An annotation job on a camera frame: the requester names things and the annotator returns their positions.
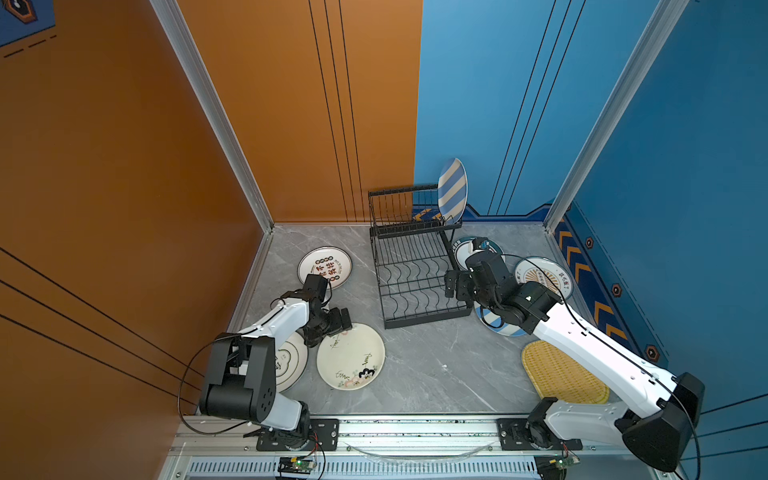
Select blue white striped plate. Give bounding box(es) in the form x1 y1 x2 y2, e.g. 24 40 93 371
437 158 468 225

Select green circuit board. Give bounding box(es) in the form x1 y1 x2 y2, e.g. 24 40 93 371
277 457 318 479
549 454 581 471

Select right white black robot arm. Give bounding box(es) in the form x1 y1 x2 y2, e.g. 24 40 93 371
444 249 705 473

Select white plate green red rim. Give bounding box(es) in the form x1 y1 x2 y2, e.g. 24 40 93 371
452 236 503 270

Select right green circuit board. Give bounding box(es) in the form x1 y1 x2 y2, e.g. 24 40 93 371
549 454 581 471

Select left green circuit board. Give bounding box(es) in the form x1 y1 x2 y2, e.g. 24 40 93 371
277 457 318 479

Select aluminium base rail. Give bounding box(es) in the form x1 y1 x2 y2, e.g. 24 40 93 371
158 414 690 479

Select white plate red characters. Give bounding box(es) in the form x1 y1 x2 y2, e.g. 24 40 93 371
297 246 353 289

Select black wire dish rack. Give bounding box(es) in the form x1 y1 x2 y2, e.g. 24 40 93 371
368 184 472 329

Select yellow woven bamboo tray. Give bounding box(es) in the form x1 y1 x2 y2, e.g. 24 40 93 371
522 341 610 404

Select cream plate floral drawing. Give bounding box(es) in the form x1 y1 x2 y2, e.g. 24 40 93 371
316 323 386 391

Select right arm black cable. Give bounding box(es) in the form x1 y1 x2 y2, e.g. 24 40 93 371
497 251 703 480

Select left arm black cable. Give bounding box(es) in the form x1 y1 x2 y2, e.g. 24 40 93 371
177 332 253 436

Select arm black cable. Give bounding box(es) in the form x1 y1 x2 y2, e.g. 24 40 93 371
497 251 703 480
177 332 253 436

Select white plate orange sunburst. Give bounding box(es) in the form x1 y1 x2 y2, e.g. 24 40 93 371
514 257 573 300

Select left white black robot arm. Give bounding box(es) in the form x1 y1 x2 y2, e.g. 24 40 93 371
198 274 352 450

